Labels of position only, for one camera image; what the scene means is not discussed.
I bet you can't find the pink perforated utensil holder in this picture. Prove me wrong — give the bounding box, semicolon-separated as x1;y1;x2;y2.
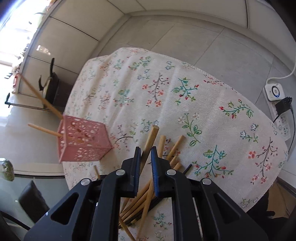
58;115;113;163

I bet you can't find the bag of green vegetables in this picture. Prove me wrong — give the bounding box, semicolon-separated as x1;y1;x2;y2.
0;158;15;182

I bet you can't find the floral tablecloth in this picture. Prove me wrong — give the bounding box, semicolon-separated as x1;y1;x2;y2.
63;48;288;240

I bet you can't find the black wok with lid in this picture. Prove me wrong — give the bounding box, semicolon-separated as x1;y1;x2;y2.
38;58;60;104

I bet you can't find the black plug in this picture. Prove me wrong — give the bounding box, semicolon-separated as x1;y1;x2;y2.
273;97;292;123

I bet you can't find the white power strip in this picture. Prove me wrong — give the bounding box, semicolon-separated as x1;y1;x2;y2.
263;83;291;141

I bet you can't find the white power cable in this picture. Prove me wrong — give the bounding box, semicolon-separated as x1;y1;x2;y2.
265;53;296;85

